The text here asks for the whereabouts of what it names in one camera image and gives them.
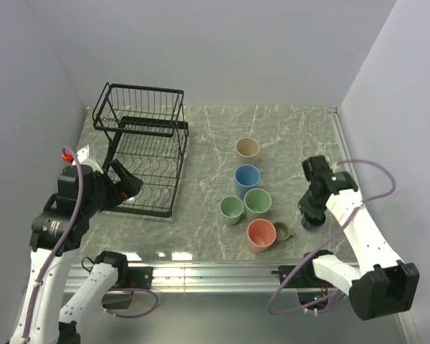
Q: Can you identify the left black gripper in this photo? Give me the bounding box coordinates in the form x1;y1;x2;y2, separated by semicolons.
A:
82;158;143;216

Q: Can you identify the olive ceramic mug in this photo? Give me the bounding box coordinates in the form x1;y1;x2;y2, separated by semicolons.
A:
273;221;295;242

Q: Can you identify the dark blue glazed mug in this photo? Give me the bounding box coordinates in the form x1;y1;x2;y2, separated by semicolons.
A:
301;214;326;231

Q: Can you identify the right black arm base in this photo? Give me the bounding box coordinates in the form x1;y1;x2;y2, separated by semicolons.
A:
277;264;314;289

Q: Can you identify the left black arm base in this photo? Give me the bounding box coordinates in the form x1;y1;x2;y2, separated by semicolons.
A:
124;267;153;290

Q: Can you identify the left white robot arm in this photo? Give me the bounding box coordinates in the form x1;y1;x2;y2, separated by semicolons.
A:
10;158;143;343

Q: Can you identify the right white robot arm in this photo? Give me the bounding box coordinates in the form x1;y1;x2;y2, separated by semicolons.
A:
298;156;419;320

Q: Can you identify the large green plastic cup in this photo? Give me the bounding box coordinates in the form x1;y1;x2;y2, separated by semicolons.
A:
244;188;272;222

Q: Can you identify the blue plastic cup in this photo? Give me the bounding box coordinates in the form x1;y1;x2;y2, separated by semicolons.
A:
234;164;261;200

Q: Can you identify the pink plastic cup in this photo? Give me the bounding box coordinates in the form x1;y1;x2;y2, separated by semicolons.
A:
247;219;277;254

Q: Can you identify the beige plastic cup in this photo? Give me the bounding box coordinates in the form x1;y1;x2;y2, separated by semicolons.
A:
235;137;260;166

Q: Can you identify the small green plastic cup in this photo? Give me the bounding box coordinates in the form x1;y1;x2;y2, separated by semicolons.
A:
219;196;244;226

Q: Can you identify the black wire dish rack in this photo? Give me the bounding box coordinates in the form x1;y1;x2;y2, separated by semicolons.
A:
92;83;189;218

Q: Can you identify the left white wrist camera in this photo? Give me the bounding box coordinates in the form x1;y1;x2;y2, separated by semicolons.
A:
77;145;102;173

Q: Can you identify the aluminium mounting rail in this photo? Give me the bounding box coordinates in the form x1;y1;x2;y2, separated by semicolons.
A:
62;263;361;293

